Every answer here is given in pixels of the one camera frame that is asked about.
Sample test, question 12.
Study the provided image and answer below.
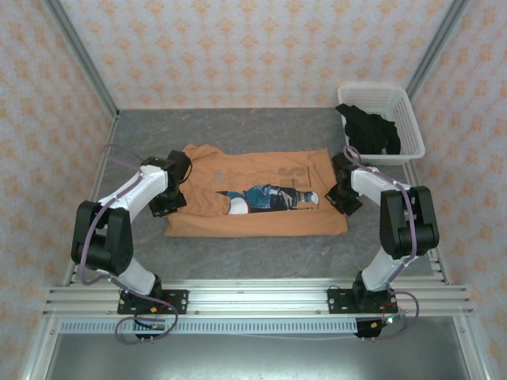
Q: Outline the aluminium mounting rail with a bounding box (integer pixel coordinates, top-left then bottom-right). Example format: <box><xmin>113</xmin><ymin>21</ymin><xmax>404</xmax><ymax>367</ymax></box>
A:
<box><xmin>43</xmin><ymin>278</ymin><xmax>475</xmax><ymax>317</ymax></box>

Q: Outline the orange printed t-shirt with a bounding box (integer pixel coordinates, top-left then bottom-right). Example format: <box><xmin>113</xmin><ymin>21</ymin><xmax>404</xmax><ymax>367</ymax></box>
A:
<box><xmin>163</xmin><ymin>144</ymin><xmax>349</xmax><ymax>238</ymax></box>

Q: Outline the slotted grey cable duct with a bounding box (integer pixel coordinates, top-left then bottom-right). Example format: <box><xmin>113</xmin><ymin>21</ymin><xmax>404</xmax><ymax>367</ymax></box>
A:
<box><xmin>59</xmin><ymin>318</ymin><xmax>360</xmax><ymax>336</ymax></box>

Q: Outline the aluminium table side rail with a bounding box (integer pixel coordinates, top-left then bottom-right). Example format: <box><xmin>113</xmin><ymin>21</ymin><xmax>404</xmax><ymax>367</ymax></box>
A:
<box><xmin>402</xmin><ymin>161</ymin><xmax>490</xmax><ymax>380</ymax></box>
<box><xmin>21</xmin><ymin>114</ymin><xmax>120</xmax><ymax>380</ymax></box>

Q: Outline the aluminium frame post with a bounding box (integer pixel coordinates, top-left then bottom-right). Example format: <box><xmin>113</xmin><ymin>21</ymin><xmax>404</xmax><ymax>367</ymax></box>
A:
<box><xmin>42</xmin><ymin>0</ymin><xmax>120</xmax><ymax>121</ymax></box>
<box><xmin>406</xmin><ymin>0</ymin><xmax>472</xmax><ymax>102</ymax></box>

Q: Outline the black t-shirt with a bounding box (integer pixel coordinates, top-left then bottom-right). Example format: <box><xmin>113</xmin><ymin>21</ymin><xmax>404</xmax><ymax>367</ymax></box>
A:
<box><xmin>335</xmin><ymin>102</ymin><xmax>402</xmax><ymax>156</ymax></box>

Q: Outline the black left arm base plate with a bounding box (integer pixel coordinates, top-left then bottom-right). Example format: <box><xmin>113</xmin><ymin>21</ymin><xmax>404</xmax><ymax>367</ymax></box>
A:
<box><xmin>117</xmin><ymin>289</ymin><xmax>189</xmax><ymax>316</ymax></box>

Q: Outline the white plastic basket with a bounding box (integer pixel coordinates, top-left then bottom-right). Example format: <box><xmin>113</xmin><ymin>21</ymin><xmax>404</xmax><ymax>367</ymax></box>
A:
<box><xmin>337</xmin><ymin>82</ymin><xmax>427</xmax><ymax>166</ymax></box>

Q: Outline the brushed metal panel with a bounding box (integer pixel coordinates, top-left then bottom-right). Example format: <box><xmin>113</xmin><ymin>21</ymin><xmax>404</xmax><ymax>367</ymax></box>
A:
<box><xmin>43</xmin><ymin>332</ymin><xmax>472</xmax><ymax>380</ymax></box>

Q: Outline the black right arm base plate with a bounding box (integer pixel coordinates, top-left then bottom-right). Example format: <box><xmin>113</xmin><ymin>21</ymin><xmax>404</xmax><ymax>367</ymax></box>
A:
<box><xmin>326</xmin><ymin>287</ymin><xmax>399</xmax><ymax>316</ymax></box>

